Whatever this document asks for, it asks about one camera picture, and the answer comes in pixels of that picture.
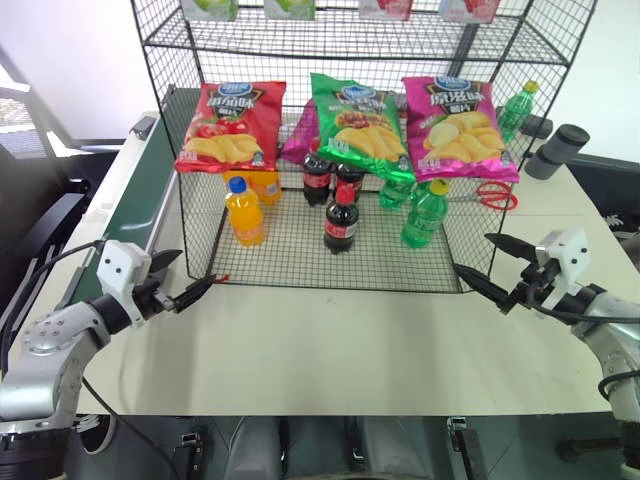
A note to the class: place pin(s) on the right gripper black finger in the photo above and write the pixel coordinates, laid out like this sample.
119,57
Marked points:
487,287
515,246

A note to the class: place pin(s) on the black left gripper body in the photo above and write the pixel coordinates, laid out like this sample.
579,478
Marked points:
150,297

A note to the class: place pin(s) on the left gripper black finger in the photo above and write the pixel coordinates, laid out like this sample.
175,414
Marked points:
162,260
195,292

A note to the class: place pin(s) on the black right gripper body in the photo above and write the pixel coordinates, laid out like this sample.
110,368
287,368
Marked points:
537,282

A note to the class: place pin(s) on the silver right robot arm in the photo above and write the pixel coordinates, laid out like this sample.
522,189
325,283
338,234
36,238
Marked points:
610,320

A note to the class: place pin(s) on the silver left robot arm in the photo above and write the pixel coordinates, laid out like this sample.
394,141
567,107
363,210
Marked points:
45,340

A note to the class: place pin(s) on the green conveyor belt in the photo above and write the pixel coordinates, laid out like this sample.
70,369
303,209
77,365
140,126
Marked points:
135,200

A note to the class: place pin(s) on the orange soda bottle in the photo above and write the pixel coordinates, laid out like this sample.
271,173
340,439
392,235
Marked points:
268,189
245,220

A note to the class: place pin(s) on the green soda bottle yellow cap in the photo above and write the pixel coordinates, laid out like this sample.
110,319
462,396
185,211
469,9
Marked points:
395,195
515,112
422,220

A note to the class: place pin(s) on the grey black cylinder device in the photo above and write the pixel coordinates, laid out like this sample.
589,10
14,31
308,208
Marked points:
555,150

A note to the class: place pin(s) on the pink potato chip bag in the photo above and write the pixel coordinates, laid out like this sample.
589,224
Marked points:
460,135

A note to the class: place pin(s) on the red potato chip bag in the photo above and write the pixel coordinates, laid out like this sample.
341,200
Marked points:
230,130

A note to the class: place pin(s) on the cola bottle red label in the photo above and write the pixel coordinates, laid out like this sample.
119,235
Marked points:
341,225
316,180
348,180

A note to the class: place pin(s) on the magenta snack bag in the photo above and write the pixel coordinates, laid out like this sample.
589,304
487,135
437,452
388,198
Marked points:
299,140

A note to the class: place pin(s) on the green potato chip bag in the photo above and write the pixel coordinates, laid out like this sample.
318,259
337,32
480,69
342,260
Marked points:
365,130

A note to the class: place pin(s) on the pink drink carton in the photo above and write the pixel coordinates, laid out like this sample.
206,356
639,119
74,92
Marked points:
385,7
470,9

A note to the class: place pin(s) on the green drink carton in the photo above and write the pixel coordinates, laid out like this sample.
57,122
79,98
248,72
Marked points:
210,7
290,7

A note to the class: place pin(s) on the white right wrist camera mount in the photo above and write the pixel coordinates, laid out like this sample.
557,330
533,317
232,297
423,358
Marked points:
567,255

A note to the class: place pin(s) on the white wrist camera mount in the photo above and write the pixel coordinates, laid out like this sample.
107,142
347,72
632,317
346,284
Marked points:
567,255
120,265

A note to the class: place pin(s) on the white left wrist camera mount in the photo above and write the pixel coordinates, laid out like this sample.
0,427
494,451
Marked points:
120,265

